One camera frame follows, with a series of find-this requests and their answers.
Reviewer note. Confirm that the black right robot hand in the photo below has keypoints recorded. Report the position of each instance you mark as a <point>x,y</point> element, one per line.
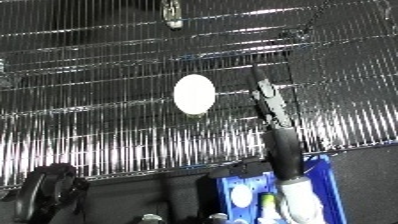
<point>283,150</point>

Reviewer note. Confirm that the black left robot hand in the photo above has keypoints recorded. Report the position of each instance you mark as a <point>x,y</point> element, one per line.
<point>50,193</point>

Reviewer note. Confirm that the pale right robot forearm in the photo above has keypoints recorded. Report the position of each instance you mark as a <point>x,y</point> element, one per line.
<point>301,203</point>

